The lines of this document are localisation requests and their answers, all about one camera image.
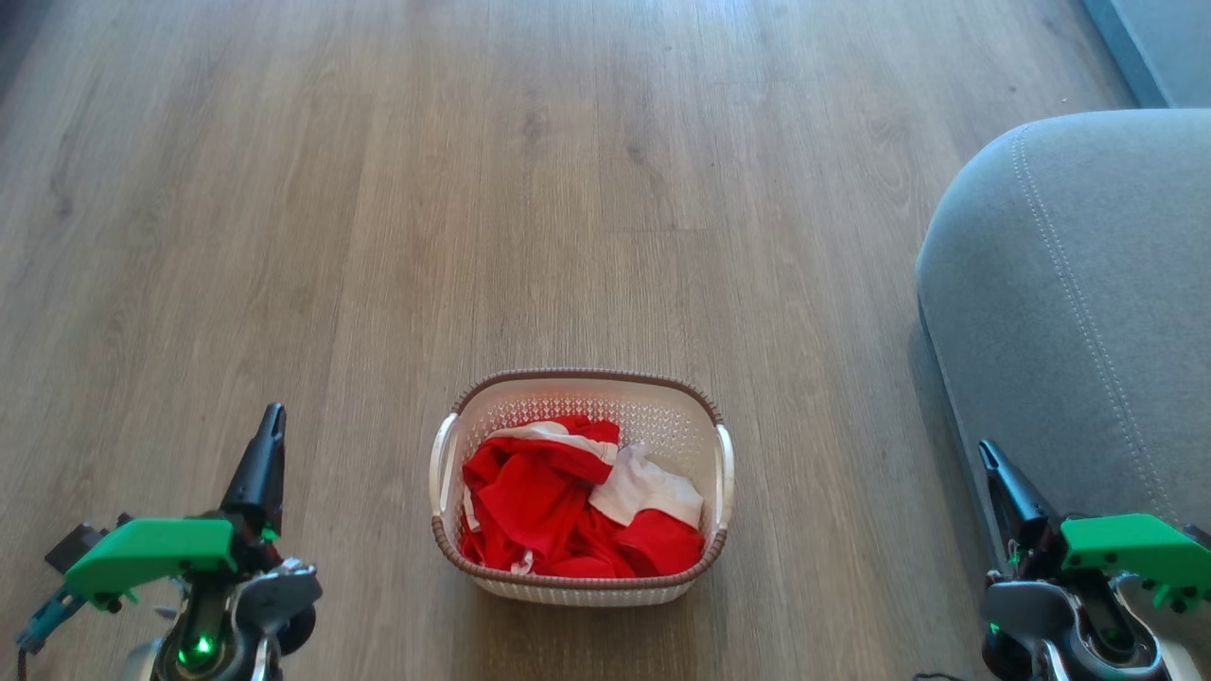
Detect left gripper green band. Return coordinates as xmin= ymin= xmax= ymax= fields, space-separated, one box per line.
xmin=62 ymin=404 xmax=287 ymax=612

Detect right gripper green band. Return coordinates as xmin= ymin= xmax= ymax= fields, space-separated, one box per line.
xmin=978 ymin=440 xmax=1211 ymax=613

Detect red and white clothes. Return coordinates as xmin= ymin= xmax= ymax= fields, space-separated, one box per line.
xmin=461 ymin=414 xmax=706 ymax=579

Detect grey fabric sofa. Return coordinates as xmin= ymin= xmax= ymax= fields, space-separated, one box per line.
xmin=915 ymin=109 xmax=1211 ymax=606

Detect white cloth garment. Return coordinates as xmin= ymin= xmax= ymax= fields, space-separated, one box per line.
xmin=588 ymin=443 xmax=704 ymax=529

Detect white plastic laundry basket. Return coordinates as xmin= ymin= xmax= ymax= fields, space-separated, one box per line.
xmin=429 ymin=368 xmax=737 ymax=607

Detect blue-grey furniture panel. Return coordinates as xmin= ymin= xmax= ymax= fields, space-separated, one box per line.
xmin=1082 ymin=0 xmax=1211 ymax=110

